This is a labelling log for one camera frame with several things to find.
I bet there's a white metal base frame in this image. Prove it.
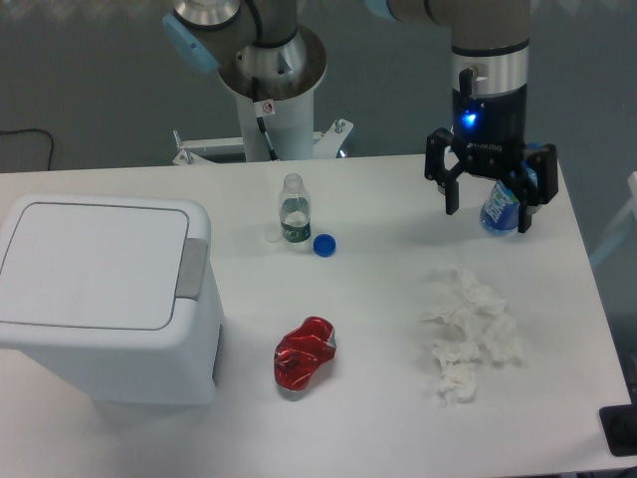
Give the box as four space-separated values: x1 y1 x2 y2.
172 119 354 165

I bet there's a black cable on floor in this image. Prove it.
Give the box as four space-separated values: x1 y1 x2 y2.
0 128 55 173

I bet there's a crushed red soda can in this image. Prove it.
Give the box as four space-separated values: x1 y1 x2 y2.
273 316 337 401

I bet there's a white bottle cap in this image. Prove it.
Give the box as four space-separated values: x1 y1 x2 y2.
264 230 281 243

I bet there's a clear open plastic bottle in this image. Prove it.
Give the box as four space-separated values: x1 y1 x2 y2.
279 173 312 253

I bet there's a grey trash can push button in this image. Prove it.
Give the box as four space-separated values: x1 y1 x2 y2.
175 238 209 301

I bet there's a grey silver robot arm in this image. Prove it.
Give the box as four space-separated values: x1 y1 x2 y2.
163 1 558 232

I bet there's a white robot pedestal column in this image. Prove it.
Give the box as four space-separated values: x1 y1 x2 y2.
235 93 315 154

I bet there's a white push-lid trash can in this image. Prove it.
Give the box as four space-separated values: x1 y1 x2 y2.
1 193 224 405

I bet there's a blue bottle cap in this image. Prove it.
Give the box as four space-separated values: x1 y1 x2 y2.
313 233 336 258

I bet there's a crumpled white tissue paper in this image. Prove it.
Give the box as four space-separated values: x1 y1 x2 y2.
421 269 526 406

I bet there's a black device at table edge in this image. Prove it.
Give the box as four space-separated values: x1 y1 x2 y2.
599 404 636 457

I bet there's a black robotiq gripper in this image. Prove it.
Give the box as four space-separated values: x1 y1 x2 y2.
424 87 557 233

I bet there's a black cable on pedestal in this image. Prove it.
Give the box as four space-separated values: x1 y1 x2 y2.
251 77 281 162

